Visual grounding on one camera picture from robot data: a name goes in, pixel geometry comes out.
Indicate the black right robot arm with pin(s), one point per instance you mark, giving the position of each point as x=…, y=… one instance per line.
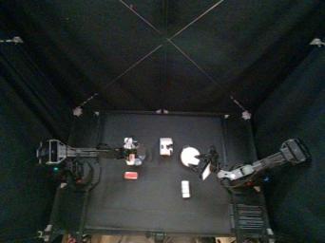
x=271, y=159

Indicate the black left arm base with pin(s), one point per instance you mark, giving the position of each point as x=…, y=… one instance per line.
x=81, y=172

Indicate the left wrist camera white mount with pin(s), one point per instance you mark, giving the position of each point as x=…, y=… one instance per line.
x=129, y=142

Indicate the white round plate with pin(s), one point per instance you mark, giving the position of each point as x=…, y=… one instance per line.
x=189, y=156

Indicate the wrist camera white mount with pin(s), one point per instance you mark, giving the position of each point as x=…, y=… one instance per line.
x=129, y=142
x=207, y=172

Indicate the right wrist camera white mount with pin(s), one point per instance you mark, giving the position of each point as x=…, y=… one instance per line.
x=207, y=172

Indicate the pale toy squash piece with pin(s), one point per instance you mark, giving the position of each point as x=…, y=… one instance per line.
x=185, y=189

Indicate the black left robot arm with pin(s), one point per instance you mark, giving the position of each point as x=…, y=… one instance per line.
x=81, y=152

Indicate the silver frame clamp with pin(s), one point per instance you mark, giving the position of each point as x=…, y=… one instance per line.
x=318, y=41
x=163, y=111
x=247, y=115
x=78, y=111
x=14, y=40

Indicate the toy salmon sushi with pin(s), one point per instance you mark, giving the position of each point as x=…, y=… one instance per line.
x=132, y=175

